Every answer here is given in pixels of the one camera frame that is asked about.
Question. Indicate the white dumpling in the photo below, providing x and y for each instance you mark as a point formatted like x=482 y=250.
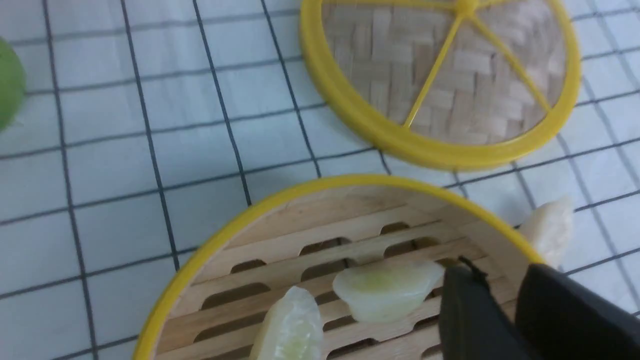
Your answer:
x=549 y=229

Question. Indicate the green toy watermelon ball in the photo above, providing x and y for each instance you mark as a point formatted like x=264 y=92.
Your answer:
x=12 y=84

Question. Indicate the white grid tablecloth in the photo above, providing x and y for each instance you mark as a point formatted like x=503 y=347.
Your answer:
x=148 y=125

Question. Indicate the green dumpling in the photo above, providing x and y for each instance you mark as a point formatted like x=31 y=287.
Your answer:
x=292 y=329
x=383 y=291

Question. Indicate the yellow bamboo steamer tray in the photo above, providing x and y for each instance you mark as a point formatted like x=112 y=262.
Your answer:
x=304 y=236

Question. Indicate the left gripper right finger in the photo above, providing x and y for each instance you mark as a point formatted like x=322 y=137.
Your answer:
x=563 y=320

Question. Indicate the yellow bamboo steamer lid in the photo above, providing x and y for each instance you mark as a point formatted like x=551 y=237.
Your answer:
x=460 y=85

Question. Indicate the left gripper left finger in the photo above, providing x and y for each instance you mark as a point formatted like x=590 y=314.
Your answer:
x=471 y=324

